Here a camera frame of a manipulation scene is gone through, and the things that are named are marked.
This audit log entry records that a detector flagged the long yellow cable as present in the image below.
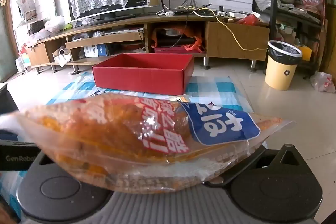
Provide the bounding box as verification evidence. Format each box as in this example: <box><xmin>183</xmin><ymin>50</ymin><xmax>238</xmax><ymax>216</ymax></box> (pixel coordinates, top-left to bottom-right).
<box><xmin>193</xmin><ymin>10</ymin><xmax>269</xmax><ymax>51</ymax></box>

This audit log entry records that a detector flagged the red plastic bag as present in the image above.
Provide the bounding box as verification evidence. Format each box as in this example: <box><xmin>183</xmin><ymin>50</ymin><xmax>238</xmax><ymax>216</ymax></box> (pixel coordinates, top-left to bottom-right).
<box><xmin>235</xmin><ymin>14</ymin><xmax>265</xmax><ymax>27</ymax></box>

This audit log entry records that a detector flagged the clear plastic bag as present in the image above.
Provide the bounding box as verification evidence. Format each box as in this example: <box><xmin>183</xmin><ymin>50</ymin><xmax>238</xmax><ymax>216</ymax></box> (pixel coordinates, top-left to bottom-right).
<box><xmin>43</xmin><ymin>15</ymin><xmax>65</xmax><ymax>33</ymax></box>

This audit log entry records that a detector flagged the white plastic bag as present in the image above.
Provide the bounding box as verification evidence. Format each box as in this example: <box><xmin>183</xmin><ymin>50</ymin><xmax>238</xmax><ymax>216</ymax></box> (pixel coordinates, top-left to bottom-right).
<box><xmin>310</xmin><ymin>72</ymin><xmax>336</xmax><ymax>94</ymax></box>

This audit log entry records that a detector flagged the red cardboard box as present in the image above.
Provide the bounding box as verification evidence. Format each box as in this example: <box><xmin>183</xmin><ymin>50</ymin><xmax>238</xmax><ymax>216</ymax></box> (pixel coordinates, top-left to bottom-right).
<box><xmin>92</xmin><ymin>53</ymin><xmax>195</xmax><ymax>96</ymax></box>

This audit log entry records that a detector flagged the small open cardboard box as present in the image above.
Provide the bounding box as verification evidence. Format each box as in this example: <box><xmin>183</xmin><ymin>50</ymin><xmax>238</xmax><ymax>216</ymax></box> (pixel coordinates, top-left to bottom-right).
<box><xmin>52</xmin><ymin>47</ymin><xmax>71</xmax><ymax>67</ymax></box>

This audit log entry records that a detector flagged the printed cardboard box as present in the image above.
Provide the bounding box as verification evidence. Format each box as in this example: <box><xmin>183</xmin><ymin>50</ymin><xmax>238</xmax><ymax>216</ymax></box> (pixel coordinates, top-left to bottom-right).
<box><xmin>16</xmin><ymin>0</ymin><xmax>37</xmax><ymax>22</ymax></box>

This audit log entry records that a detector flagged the wooden television stand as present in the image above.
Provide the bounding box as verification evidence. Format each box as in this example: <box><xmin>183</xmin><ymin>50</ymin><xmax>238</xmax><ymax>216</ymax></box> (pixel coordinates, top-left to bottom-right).
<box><xmin>25</xmin><ymin>12</ymin><xmax>271</xmax><ymax>73</ymax></box>

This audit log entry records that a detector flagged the clear bag of orange snack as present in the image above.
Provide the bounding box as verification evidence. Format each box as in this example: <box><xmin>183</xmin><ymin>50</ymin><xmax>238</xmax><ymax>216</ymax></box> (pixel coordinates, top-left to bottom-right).
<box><xmin>0</xmin><ymin>94</ymin><xmax>296</xmax><ymax>194</ymax></box>

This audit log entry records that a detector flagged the blue white box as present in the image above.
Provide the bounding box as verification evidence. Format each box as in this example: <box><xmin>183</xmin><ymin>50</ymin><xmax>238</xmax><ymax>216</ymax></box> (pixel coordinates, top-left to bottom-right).
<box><xmin>84</xmin><ymin>44</ymin><xmax>109</xmax><ymax>58</ymax></box>

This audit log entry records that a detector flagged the blue white checkered mat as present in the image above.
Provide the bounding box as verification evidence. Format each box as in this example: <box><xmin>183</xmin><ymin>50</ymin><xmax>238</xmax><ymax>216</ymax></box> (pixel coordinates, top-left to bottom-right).
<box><xmin>0</xmin><ymin>70</ymin><xmax>254</xmax><ymax>222</ymax></box>

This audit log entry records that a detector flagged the dark furniture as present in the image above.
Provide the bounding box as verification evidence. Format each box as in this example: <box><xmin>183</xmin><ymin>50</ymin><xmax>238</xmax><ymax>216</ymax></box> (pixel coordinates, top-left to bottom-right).
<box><xmin>0</xmin><ymin>83</ymin><xmax>19</xmax><ymax>114</ymax></box>

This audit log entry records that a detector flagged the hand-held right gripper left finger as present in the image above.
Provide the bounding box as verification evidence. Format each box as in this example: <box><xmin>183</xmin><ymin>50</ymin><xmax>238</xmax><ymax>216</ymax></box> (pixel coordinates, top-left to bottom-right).
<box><xmin>28</xmin><ymin>151</ymin><xmax>66</xmax><ymax>174</ymax></box>

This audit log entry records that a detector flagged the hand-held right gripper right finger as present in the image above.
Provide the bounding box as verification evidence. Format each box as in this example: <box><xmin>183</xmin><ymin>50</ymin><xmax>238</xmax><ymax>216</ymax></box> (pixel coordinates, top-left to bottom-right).
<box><xmin>203</xmin><ymin>144</ymin><xmax>303</xmax><ymax>186</ymax></box>

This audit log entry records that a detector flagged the orange plastic bag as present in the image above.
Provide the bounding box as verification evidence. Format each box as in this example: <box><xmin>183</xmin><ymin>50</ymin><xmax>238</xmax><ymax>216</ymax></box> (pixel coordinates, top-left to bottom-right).
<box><xmin>152</xmin><ymin>24</ymin><xmax>205</xmax><ymax>52</ymax></box>

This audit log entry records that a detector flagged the yellow trash bin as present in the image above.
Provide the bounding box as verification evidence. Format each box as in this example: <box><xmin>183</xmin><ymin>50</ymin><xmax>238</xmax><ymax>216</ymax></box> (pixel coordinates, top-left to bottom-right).
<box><xmin>265</xmin><ymin>40</ymin><xmax>303</xmax><ymax>91</ymax></box>

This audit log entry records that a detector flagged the router with black antennas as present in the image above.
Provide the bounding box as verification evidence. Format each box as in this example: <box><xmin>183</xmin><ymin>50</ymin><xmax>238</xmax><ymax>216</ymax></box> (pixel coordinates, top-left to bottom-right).
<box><xmin>159</xmin><ymin>0</ymin><xmax>213</xmax><ymax>16</ymax></box>

